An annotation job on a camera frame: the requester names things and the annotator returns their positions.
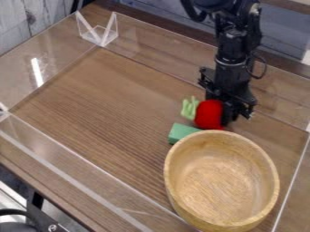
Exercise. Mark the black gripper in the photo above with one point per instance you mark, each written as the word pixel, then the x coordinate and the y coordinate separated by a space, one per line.
pixel 228 85

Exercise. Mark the red plush strawberry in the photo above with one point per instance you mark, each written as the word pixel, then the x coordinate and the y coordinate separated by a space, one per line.
pixel 204 112

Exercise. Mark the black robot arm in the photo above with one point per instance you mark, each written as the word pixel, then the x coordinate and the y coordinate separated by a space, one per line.
pixel 237 26

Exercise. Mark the green foam block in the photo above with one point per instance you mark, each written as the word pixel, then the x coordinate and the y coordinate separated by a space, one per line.
pixel 180 131

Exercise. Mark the wooden bowl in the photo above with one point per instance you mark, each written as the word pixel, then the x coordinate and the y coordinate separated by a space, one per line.
pixel 221 181

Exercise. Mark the clear acrylic tray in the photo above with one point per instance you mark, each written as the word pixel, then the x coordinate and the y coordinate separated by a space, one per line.
pixel 89 113

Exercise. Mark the clear acrylic corner bracket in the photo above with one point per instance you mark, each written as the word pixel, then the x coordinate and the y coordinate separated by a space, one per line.
pixel 100 35

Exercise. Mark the black table frame bracket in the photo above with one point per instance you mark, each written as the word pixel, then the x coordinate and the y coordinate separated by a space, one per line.
pixel 43 222

